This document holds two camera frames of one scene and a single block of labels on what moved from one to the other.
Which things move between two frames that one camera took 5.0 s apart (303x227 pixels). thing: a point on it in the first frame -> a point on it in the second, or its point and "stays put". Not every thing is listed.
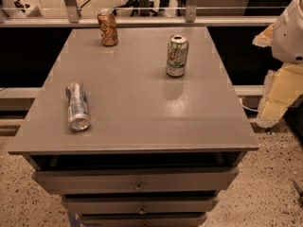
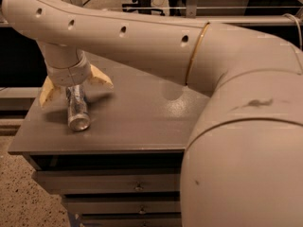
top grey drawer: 138,180 stays put
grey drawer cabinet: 159,149 stays put
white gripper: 289,37 -> 72,77
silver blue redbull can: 79,115 stays put
